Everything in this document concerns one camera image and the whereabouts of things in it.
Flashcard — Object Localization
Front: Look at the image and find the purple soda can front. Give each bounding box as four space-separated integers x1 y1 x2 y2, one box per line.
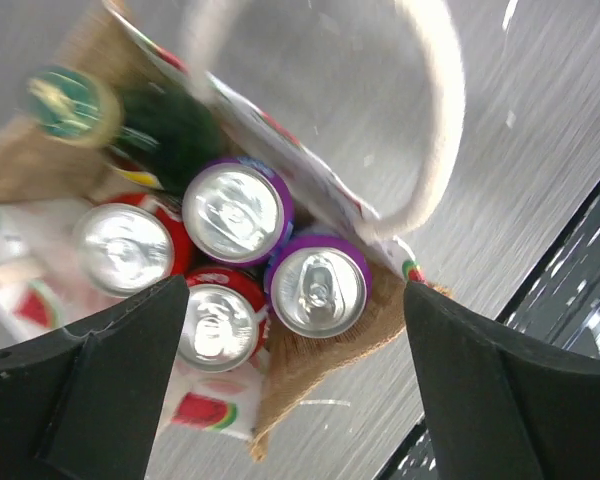
264 225 372 339

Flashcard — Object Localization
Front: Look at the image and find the brown canvas tote bag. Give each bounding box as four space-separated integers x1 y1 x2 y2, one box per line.
0 1 465 459

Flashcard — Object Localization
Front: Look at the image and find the red cola can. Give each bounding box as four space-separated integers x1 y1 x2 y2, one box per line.
178 266 270 373
73 192 196 298

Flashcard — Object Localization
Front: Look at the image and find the purple Fanta can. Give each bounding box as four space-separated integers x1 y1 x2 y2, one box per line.
181 156 295 267

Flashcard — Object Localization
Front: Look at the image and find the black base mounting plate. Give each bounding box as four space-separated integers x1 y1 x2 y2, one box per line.
379 180 600 479

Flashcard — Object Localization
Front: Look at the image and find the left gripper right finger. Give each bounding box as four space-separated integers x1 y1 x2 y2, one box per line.
404 282 600 479

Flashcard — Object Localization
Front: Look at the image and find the green glass bottle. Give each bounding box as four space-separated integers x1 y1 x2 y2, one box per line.
23 65 226 196

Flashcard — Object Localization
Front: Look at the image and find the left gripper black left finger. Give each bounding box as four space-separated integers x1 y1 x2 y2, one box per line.
0 276 189 479

